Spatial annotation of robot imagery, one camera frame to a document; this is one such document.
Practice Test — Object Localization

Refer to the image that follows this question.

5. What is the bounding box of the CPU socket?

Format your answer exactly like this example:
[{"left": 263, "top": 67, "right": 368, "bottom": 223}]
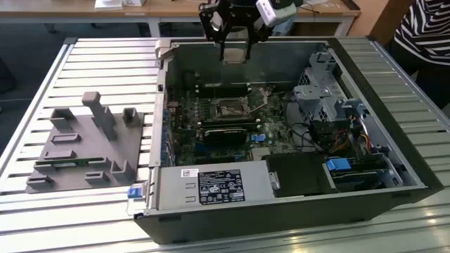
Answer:
[{"left": 216, "top": 98, "right": 251, "bottom": 119}]

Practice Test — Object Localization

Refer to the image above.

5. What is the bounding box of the blue case latch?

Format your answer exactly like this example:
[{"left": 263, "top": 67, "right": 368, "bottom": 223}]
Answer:
[{"left": 125, "top": 184, "right": 147, "bottom": 201}]

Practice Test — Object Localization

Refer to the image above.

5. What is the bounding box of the grey metal drive cage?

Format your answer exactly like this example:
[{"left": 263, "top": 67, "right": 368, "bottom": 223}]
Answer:
[{"left": 292, "top": 51, "right": 353, "bottom": 123}]

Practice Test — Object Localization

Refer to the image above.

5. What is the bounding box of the wooden cabinet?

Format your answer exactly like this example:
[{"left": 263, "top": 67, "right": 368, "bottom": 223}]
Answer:
[{"left": 351, "top": 0, "right": 419, "bottom": 47}]

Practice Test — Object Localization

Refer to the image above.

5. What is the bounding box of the green RAM stick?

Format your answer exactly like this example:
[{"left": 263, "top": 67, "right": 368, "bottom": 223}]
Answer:
[{"left": 50, "top": 157, "right": 106, "bottom": 168}]

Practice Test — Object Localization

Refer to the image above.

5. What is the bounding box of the yellow power wire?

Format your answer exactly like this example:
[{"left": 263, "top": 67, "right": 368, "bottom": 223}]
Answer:
[{"left": 356, "top": 132, "right": 374, "bottom": 151}]

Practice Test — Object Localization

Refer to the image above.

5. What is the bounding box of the grey power supply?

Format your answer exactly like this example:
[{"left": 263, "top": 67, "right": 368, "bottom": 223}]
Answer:
[{"left": 149, "top": 160, "right": 280, "bottom": 213}]

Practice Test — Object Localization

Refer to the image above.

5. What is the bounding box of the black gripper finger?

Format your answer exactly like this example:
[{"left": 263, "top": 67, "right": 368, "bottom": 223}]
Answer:
[
  {"left": 245, "top": 13, "right": 273, "bottom": 61},
  {"left": 197, "top": 4, "right": 229, "bottom": 62}
]

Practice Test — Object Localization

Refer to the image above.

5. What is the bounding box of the metal socket cover frame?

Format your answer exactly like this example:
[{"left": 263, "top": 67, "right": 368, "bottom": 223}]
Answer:
[{"left": 247, "top": 84, "right": 276, "bottom": 113}]

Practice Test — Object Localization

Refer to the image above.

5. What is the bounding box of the orange power wire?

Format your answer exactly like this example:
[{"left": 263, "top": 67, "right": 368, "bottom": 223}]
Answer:
[{"left": 329, "top": 131, "right": 352, "bottom": 153}]

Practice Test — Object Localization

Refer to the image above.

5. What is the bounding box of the grey disk bay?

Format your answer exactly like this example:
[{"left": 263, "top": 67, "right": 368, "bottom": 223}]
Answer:
[{"left": 321, "top": 158, "right": 404, "bottom": 194}]

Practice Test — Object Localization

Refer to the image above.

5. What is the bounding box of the wooden desk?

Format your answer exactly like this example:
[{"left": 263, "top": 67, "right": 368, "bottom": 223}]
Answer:
[{"left": 0, "top": 0, "right": 363, "bottom": 37}]

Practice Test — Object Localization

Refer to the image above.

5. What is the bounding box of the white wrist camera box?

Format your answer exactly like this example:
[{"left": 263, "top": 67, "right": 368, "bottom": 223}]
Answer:
[{"left": 255, "top": 0, "right": 299, "bottom": 27}]

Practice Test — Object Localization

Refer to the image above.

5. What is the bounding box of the thick black cable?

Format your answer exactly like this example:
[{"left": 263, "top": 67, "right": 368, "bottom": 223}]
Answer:
[{"left": 284, "top": 101, "right": 329, "bottom": 155}]

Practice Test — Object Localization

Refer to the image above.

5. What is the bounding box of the blue disk carrier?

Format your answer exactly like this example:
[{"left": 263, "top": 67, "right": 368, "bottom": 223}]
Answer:
[{"left": 324, "top": 157, "right": 352, "bottom": 174}]

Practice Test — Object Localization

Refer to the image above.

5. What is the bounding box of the grey parts rack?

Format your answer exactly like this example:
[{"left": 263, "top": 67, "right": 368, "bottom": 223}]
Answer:
[{"left": 25, "top": 91, "right": 147, "bottom": 195}]

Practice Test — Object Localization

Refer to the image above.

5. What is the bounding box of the silver chipset heatsink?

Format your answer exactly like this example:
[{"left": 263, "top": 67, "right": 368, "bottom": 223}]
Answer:
[{"left": 251, "top": 147, "right": 273, "bottom": 161}]

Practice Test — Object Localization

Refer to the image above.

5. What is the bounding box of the green motherboard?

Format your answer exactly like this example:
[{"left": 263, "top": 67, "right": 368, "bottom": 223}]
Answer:
[{"left": 163, "top": 84, "right": 307, "bottom": 168}]

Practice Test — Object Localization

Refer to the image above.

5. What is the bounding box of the plain white box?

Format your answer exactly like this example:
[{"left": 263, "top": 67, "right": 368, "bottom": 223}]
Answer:
[{"left": 93, "top": 0, "right": 124, "bottom": 11}]

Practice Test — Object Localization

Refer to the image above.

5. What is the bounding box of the silver CPU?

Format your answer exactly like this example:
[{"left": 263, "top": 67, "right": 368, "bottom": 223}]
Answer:
[{"left": 224, "top": 48, "right": 247, "bottom": 64}]

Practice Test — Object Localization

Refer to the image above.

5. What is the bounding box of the person in striped shirt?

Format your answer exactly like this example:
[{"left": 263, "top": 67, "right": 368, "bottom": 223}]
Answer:
[{"left": 386, "top": 0, "right": 450, "bottom": 111}]

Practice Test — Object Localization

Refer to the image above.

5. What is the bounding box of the black PC case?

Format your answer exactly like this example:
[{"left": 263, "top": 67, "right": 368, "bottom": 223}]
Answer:
[{"left": 132, "top": 35, "right": 446, "bottom": 245}]

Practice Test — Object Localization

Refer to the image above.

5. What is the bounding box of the black plastic shroud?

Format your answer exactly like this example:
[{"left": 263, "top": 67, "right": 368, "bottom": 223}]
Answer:
[{"left": 261, "top": 153, "right": 340, "bottom": 199}]

